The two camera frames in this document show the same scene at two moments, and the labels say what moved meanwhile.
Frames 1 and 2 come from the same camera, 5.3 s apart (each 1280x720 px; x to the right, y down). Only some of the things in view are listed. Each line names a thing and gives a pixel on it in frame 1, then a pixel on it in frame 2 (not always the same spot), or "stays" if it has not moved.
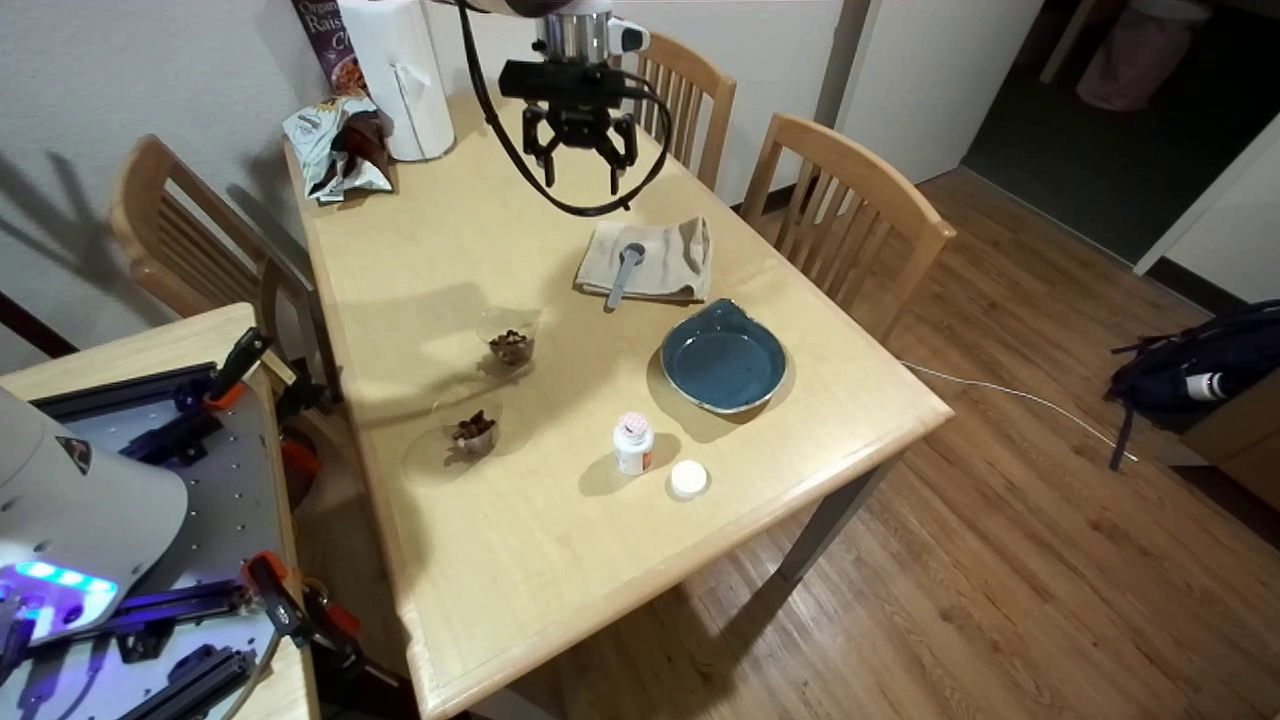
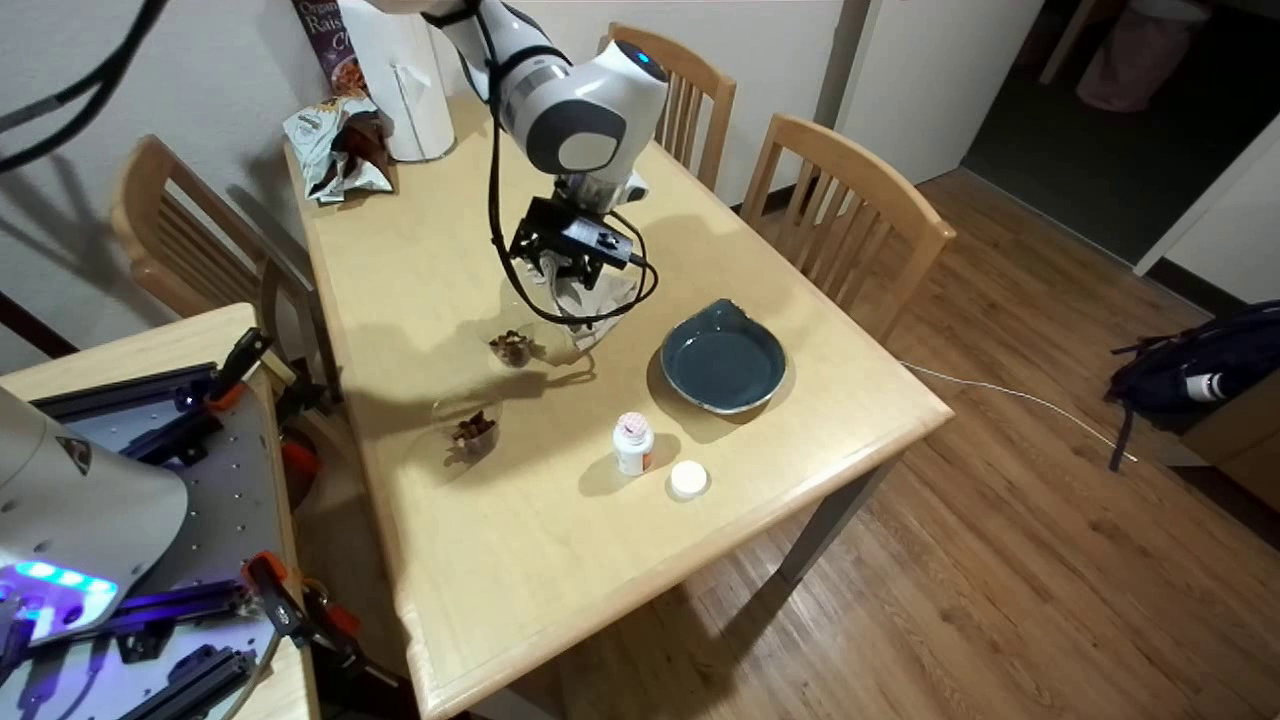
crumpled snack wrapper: [340, 148] stays
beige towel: [674, 263] to [552, 290]
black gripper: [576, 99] to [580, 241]
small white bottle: [630, 440] stays
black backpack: [1190, 369] stays
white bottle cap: [691, 482] stays
